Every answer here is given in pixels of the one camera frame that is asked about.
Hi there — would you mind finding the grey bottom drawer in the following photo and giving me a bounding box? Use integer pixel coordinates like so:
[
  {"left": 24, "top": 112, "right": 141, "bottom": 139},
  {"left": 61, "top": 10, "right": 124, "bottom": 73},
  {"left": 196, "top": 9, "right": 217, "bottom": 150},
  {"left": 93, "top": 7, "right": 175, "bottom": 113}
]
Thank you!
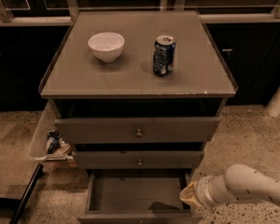
[{"left": 77, "top": 169, "right": 202, "bottom": 224}]

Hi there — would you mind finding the grey drawer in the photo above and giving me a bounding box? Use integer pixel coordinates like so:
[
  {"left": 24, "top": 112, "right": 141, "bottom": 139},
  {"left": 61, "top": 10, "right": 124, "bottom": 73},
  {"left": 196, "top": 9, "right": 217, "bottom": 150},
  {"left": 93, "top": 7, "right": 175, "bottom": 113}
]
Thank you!
[
  {"left": 77, "top": 169, "right": 202, "bottom": 224},
  {"left": 55, "top": 117, "right": 219, "bottom": 144},
  {"left": 73, "top": 151, "right": 204, "bottom": 169}
]

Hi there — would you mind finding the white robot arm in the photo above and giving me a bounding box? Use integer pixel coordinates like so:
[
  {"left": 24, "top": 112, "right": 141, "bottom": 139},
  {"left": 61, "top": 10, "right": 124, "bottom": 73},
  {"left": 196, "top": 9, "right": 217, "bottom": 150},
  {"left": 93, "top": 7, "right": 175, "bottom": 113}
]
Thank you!
[{"left": 179, "top": 164, "right": 280, "bottom": 208}]

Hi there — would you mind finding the grey top drawer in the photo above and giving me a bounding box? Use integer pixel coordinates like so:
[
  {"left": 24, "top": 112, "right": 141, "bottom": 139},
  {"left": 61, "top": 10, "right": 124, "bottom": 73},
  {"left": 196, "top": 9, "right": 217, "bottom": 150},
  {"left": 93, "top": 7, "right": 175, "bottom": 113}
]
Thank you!
[{"left": 55, "top": 117, "right": 219, "bottom": 144}]

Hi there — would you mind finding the grey middle drawer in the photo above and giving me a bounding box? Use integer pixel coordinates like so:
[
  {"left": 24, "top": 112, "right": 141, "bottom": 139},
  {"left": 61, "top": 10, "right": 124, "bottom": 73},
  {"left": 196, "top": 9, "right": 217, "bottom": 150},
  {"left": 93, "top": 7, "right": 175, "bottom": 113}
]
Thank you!
[{"left": 73, "top": 151, "right": 204, "bottom": 169}]

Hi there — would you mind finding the grey drawer cabinet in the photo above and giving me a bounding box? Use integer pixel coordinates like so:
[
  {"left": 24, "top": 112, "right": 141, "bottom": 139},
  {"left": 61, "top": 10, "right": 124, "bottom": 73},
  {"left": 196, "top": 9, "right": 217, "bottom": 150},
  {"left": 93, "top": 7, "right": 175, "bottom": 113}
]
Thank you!
[{"left": 37, "top": 10, "right": 239, "bottom": 179}]

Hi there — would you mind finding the crumpled blue snack bag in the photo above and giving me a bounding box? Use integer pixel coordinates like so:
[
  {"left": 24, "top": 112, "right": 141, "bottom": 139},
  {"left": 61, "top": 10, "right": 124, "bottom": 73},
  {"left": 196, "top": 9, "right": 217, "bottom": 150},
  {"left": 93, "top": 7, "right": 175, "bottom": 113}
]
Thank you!
[{"left": 46, "top": 130, "right": 61, "bottom": 154}]

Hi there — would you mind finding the blue soda can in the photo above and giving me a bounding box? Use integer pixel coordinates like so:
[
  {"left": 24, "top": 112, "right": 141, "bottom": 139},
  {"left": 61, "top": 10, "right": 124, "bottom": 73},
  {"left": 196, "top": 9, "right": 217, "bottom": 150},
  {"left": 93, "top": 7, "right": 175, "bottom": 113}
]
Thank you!
[{"left": 153, "top": 35, "right": 176, "bottom": 76}]

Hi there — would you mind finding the clear plastic bin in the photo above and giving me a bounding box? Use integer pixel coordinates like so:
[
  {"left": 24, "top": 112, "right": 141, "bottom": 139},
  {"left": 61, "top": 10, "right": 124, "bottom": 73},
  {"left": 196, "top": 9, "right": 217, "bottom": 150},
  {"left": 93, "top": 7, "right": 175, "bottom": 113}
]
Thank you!
[{"left": 29, "top": 104, "right": 74, "bottom": 165}]

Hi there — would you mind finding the black pole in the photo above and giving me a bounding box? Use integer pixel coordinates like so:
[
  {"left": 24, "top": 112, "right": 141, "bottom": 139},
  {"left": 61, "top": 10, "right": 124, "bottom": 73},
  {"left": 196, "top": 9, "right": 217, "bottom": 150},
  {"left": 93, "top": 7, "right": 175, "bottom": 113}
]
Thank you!
[{"left": 9, "top": 164, "right": 44, "bottom": 224}]

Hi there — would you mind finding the white ceramic bowl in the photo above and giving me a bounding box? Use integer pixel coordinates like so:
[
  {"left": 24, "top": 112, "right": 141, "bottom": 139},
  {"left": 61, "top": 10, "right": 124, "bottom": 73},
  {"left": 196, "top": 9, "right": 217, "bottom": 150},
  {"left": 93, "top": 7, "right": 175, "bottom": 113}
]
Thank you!
[{"left": 88, "top": 32, "right": 125, "bottom": 63}]

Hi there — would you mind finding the white post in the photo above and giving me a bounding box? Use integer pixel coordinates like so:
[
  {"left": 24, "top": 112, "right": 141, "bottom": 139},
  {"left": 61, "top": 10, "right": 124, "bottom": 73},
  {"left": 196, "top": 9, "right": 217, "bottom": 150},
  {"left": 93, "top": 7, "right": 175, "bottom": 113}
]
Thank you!
[{"left": 265, "top": 86, "right": 280, "bottom": 118}]

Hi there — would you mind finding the metal railing frame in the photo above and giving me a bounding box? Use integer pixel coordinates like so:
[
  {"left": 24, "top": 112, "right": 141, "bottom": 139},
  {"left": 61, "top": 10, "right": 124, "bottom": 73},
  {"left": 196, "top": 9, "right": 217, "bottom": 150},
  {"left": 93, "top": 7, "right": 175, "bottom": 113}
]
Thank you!
[{"left": 0, "top": 0, "right": 280, "bottom": 24}]

